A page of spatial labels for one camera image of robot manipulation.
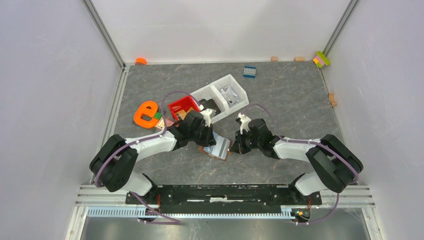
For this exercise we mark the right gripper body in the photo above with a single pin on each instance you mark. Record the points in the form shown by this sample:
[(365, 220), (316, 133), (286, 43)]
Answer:
[(246, 142)]

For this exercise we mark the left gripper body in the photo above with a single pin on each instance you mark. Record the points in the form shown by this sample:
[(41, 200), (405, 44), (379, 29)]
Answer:
[(203, 135)]

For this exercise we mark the brown leather card holder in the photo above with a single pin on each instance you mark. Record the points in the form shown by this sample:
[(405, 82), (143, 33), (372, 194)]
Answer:
[(207, 150)]

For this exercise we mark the red plastic bin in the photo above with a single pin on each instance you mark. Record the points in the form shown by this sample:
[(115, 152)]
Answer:
[(184, 103)]

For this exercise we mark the white divided plastic bin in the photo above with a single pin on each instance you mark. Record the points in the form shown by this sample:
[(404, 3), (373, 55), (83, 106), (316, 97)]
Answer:
[(212, 91)]

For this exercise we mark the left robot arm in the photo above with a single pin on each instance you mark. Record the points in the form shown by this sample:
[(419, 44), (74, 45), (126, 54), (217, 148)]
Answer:
[(113, 166)]

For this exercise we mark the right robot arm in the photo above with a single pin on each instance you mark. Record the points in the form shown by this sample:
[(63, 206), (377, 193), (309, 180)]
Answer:
[(334, 165)]

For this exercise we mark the gold card in red bin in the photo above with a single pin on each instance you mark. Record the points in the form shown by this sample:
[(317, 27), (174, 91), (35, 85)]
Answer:
[(180, 115)]

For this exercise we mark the black wallet in bin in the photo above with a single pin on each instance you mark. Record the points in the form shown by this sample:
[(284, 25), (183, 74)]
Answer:
[(210, 104)]

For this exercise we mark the pink wooden puzzle tile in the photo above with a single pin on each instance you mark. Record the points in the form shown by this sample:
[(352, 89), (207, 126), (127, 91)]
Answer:
[(164, 123)]

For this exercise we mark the green toy brick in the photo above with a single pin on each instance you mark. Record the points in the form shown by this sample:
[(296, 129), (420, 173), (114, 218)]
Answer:
[(157, 116)]

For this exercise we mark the orange letter e toy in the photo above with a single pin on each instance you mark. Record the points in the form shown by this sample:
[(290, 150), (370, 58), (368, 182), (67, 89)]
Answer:
[(145, 115)]

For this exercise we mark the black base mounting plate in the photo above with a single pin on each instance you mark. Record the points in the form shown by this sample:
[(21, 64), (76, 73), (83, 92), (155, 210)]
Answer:
[(227, 198)]

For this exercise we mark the blue toy brick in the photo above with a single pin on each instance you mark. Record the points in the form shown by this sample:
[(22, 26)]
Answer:
[(249, 72)]

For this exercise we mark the small wooden block left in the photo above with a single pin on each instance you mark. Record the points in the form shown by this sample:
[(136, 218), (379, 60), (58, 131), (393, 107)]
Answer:
[(274, 59)]

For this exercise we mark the small wooden block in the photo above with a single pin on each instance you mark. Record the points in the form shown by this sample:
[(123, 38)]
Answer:
[(299, 59), (274, 59)]

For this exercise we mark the wooden arch block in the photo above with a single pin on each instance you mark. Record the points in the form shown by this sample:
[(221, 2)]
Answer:
[(332, 99)]

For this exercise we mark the small wooden block right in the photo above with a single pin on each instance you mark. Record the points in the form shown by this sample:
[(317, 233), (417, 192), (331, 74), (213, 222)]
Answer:
[(299, 59)]

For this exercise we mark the orange tape roll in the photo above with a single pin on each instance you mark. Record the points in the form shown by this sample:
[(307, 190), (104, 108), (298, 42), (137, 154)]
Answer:
[(140, 61)]

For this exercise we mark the multicolour toy brick stack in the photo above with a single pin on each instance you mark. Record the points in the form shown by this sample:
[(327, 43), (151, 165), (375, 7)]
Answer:
[(321, 60)]

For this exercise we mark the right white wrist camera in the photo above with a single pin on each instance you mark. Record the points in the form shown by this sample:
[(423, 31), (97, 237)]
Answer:
[(243, 122)]

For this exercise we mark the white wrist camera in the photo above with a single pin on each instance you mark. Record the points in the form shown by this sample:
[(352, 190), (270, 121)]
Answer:
[(243, 122), (208, 114)]

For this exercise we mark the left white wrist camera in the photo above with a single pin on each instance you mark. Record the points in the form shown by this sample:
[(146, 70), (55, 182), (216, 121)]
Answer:
[(208, 114)]

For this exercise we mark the aluminium frame rail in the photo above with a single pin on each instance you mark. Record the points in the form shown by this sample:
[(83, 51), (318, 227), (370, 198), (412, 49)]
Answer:
[(99, 202)]

